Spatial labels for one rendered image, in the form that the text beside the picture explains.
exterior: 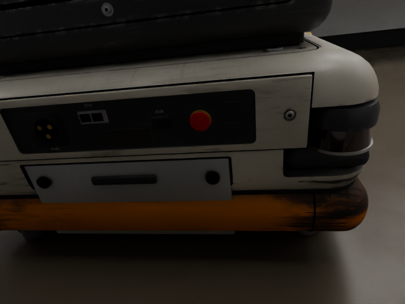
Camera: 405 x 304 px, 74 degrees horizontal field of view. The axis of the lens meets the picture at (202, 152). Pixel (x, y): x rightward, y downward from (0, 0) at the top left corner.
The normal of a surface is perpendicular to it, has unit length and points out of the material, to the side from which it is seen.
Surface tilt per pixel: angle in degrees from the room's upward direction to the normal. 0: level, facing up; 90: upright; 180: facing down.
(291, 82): 90
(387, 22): 90
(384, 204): 0
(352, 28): 90
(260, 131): 90
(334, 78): 51
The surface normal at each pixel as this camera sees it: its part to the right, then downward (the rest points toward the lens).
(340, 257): -0.11, -0.88
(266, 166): -0.11, 0.48
